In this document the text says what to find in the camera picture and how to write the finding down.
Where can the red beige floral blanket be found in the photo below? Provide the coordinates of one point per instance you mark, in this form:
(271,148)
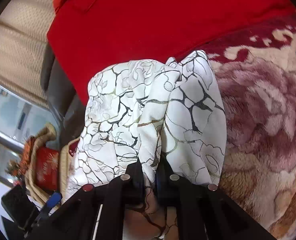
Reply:
(262,105)

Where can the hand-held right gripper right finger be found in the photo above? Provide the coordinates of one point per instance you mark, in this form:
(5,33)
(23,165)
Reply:
(163,190)

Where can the white crackle-patterned coat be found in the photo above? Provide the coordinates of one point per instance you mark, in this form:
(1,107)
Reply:
(128,105)

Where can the orange black patterned cloth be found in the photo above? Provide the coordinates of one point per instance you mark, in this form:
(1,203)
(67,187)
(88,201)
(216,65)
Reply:
(28,152)

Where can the beige dotted curtain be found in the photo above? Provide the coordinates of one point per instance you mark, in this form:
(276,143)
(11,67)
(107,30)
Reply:
(20,30)

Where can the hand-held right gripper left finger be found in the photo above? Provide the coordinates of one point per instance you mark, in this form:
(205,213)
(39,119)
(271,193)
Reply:
(135,187)

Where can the red cardboard box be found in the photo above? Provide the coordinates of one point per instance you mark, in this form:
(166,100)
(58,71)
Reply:
(47,167)

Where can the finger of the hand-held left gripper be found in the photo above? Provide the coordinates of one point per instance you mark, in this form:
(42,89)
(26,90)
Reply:
(53,199)

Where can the silver floral refrigerator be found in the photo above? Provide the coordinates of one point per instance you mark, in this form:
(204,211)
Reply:
(10,110)

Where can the red cloth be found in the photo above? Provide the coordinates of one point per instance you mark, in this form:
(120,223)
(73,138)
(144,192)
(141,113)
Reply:
(150,25)

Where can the artificial flower bouquet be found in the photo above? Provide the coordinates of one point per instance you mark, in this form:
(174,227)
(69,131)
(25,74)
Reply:
(13,167)

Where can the brown leather sofa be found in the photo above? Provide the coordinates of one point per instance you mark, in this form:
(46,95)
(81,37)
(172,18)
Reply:
(60,92)

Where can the beige jacket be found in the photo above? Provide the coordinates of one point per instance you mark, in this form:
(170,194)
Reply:
(48,132)

